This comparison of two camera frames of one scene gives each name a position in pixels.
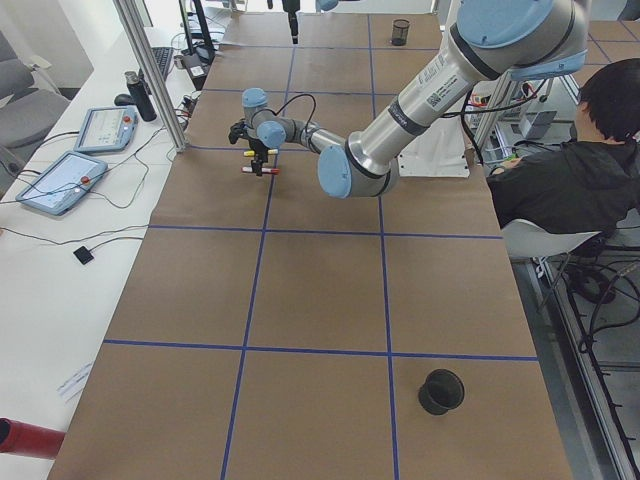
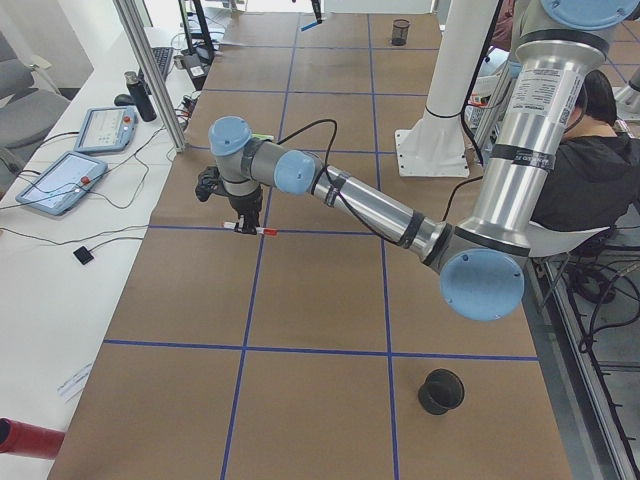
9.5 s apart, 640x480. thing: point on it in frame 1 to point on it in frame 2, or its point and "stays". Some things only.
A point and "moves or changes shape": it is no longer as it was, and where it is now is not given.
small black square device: x=83 y=255 stays
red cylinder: x=27 y=439 stays
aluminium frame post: x=153 y=73 stays
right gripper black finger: x=292 y=7 to x=317 y=10
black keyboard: x=163 y=57 stays
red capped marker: x=264 y=170 moves or changes shape
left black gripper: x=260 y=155 to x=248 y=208
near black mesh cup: x=399 y=32 stays
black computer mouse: x=123 y=99 stays
